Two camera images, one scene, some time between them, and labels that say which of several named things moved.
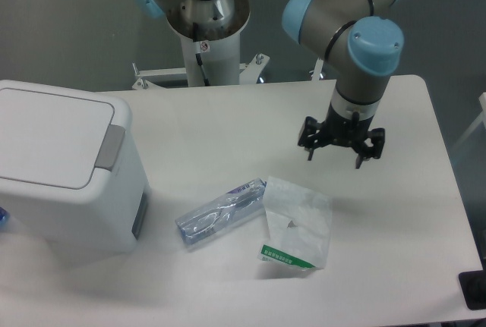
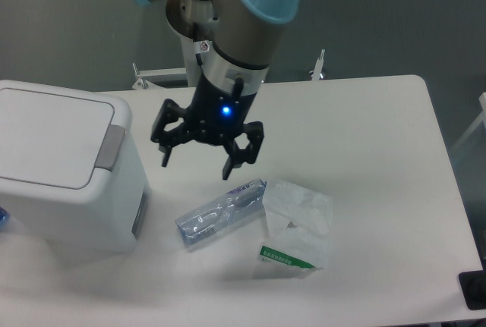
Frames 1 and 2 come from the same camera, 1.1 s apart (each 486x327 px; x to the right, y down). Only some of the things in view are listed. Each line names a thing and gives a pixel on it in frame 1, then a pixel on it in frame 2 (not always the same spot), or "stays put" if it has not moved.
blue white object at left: x=4 y=217 stays put
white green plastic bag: x=300 y=225 stays put
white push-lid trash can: x=72 y=177 stays put
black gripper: x=343 y=131 -> x=214 y=116
